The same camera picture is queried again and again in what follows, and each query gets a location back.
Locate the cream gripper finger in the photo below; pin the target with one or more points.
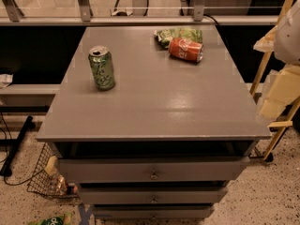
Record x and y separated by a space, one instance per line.
280 89
266 43

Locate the green soda can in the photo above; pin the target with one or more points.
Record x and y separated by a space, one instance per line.
101 64

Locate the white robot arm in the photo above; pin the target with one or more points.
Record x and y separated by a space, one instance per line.
287 39

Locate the red cola can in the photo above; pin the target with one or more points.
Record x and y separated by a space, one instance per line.
186 49

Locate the green chip bag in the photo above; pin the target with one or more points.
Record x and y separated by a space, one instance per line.
165 36

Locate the grey drawer cabinet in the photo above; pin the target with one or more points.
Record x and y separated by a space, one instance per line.
165 141

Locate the green bag on floor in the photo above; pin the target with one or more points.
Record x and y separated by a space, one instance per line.
59 220

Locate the white paper scrap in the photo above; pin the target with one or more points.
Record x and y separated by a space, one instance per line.
5 80

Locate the black stand leg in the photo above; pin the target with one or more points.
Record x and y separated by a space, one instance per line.
14 146

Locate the wire basket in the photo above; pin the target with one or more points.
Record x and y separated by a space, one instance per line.
47 181

